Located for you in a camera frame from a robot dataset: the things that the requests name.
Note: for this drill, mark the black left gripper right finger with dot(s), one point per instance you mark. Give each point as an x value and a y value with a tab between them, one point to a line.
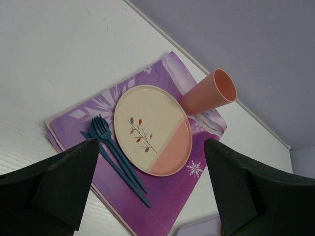
254	199

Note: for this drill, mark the purple snowflake placemat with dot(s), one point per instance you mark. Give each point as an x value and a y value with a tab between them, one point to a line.
167	195

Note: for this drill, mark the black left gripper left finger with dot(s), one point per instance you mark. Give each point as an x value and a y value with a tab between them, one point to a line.
48	198

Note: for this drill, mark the blue plastic fork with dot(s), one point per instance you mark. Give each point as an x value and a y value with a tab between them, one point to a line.
99	129

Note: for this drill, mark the blue plastic knife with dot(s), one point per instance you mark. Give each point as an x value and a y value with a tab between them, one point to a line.
123	176

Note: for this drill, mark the pink plastic cup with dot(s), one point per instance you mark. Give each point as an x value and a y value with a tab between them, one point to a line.
216	90

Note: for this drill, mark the lilac serving tray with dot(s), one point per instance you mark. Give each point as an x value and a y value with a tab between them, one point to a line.
206	226

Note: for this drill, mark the cream and pink plate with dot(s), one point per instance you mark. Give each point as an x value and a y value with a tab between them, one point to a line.
152	130

